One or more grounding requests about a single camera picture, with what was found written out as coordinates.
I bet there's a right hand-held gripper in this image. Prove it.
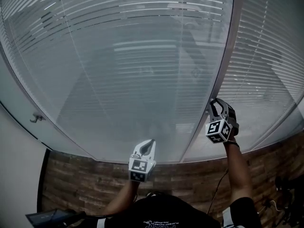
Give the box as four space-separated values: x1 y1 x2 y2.
205 98 240 145

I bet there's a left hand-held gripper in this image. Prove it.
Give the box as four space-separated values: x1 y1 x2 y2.
128 139 157 183

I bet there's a person's right forearm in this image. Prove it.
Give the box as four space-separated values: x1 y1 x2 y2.
223 136 254 204

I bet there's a person's left forearm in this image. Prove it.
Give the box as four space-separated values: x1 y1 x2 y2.
104 180 141 217

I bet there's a person's black shirt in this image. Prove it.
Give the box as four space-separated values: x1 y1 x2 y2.
102 195 262 228

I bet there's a black tripod stand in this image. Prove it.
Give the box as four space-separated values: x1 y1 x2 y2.
275 176 304 228

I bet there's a dark tablet screen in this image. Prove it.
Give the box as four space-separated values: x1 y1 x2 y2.
25 209 78 228

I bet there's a frosted glass door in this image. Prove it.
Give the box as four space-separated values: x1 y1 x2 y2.
0 51 98 162

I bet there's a metal door handle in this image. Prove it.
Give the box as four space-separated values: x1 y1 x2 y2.
29 114 46 124

